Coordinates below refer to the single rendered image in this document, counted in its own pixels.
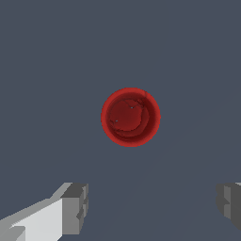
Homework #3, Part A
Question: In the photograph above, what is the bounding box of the red round bowl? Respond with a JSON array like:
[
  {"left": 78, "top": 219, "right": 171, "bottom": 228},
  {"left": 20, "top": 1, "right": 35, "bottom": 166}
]
[{"left": 100, "top": 87, "right": 162, "bottom": 148}]

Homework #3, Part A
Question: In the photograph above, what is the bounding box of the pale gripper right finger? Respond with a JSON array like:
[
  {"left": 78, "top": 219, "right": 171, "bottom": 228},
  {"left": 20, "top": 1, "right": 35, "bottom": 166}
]
[{"left": 215, "top": 182, "right": 241, "bottom": 232}]

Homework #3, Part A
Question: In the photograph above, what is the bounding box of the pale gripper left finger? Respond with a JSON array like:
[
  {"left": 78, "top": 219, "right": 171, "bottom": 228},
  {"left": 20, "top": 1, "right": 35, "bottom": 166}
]
[{"left": 0, "top": 182, "right": 89, "bottom": 241}]

